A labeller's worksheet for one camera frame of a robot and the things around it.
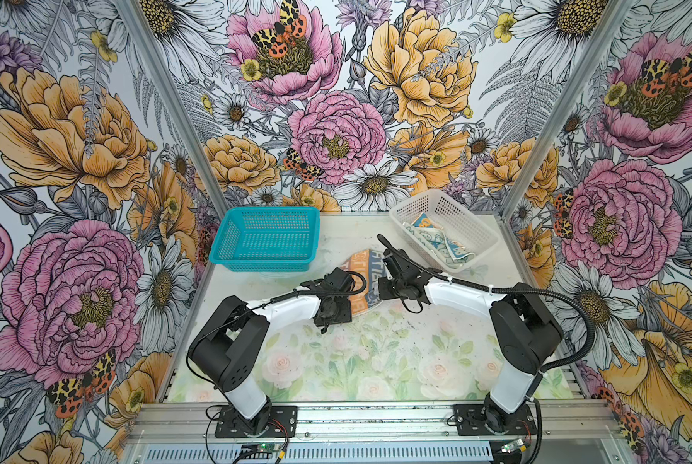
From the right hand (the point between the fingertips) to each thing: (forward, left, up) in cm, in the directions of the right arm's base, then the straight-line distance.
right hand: (384, 295), depth 93 cm
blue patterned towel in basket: (+23, -22, -1) cm, 32 cm away
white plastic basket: (+36, -28, 0) cm, 46 cm away
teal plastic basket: (+21, +39, +5) cm, 44 cm away
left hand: (-8, +15, -3) cm, 17 cm away
